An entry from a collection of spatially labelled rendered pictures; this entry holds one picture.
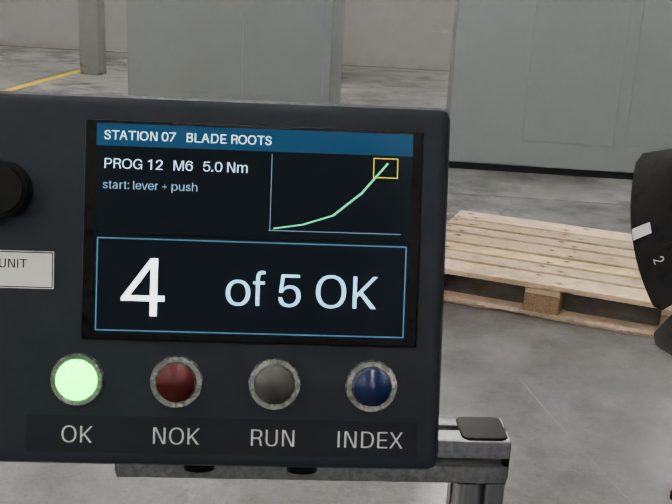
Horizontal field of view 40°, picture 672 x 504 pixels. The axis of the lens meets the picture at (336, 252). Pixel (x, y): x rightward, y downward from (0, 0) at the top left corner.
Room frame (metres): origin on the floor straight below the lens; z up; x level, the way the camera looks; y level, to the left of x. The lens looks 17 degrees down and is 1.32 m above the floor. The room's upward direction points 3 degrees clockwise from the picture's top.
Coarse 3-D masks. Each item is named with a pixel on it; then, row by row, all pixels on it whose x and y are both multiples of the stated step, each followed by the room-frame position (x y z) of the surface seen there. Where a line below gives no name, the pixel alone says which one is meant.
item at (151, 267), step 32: (96, 256) 0.44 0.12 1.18; (128, 256) 0.44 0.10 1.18; (160, 256) 0.44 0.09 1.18; (192, 256) 0.45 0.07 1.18; (96, 288) 0.44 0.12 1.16; (128, 288) 0.44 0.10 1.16; (160, 288) 0.44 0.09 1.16; (192, 288) 0.44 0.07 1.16; (96, 320) 0.43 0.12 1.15; (128, 320) 0.44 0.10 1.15; (160, 320) 0.44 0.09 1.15
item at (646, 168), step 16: (640, 160) 1.27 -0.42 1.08; (656, 160) 1.24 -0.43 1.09; (640, 176) 1.26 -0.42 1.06; (656, 176) 1.23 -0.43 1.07; (640, 192) 1.24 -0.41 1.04; (656, 192) 1.21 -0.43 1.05; (640, 208) 1.23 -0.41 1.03; (656, 208) 1.20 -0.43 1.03; (640, 224) 1.22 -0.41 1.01; (656, 224) 1.19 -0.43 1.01; (640, 240) 1.21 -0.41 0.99; (656, 240) 1.18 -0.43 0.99; (640, 256) 1.19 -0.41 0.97; (640, 272) 1.18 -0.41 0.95; (656, 272) 1.16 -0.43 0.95; (656, 288) 1.16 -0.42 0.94; (656, 304) 1.15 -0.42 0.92
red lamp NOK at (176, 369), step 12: (168, 360) 0.43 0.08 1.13; (180, 360) 0.43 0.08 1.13; (192, 360) 0.43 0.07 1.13; (156, 372) 0.43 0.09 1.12; (168, 372) 0.42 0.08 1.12; (180, 372) 0.42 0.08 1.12; (192, 372) 0.43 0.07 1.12; (156, 384) 0.42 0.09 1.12; (168, 384) 0.42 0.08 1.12; (180, 384) 0.42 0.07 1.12; (192, 384) 0.42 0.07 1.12; (156, 396) 0.42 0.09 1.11; (168, 396) 0.42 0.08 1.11; (180, 396) 0.42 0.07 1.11; (192, 396) 0.43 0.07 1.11
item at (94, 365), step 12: (60, 360) 0.43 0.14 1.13; (72, 360) 0.43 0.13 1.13; (84, 360) 0.43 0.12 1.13; (96, 360) 0.43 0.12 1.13; (60, 372) 0.42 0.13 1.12; (72, 372) 0.42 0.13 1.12; (84, 372) 0.42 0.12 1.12; (96, 372) 0.43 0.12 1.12; (60, 384) 0.42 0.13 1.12; (72, 384) 0.42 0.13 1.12; (84, 384) 0.42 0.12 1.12; (96, 384) 0.42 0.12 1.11; (60, 396) 0.42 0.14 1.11; (72, 396) 0.42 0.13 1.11; (84, 396) 0.42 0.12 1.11; (96, 396) 0.42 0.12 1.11
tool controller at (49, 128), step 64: (0, 128) 0.46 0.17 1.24; (64, 128) 0.46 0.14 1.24; (128, 128) 0.46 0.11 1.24; (192, 128) 0.46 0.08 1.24; (256, 128) 0.47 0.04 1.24; (320, 128) 0.47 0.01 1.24; (384, 128) 0.47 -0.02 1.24; (448, 128) 0.48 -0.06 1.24; (0, 192) 0.44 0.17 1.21; (64, 192) 0.45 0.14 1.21; (128, 192) 0.45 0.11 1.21; (192, 192) 0.45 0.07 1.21; (256, 192) 0.46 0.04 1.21; (320, 192) 0.46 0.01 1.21; (384, 192) 0.46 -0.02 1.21; (0, 256) 0.44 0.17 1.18; (64, 256) 0.44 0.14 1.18; (256, 256) 0.45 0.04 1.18; (320, 256) 0.45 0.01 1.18; (384, 256) 0.45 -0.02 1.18; (0, 320) 0.43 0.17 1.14; (64, 320) 0.43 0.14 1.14; (192, 320) 0.44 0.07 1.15; (256, 320) 0.44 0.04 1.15; (320, 320) 0.44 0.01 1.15; (384, 320) 0.44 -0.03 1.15; (0, 384) 0.42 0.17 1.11; (128, 384) 0.43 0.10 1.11; (320, 384) 0.43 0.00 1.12; (0, 448) 0.42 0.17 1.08; (64, 448) 0.42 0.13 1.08; (128, 448) 0.42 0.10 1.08; (192, 448) 0.42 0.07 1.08; (256, 448) 0.42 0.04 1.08; (320, 448) 0.43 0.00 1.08; (384, 448) 0.43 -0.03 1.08
